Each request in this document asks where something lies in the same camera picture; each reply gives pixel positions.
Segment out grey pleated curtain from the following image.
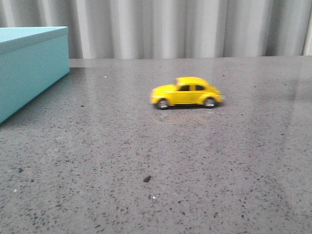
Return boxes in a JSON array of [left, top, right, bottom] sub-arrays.
[[0, 0, 312, 59]]

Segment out small black debris piece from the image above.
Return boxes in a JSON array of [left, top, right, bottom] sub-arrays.
[[143, 175, 151, 182]]

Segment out light blue box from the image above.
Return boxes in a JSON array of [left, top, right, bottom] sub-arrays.
[[0, 26, 70, 122]]

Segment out yellow toy beetle car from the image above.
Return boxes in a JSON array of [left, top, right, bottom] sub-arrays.
[[150, 77, 223, 110]]

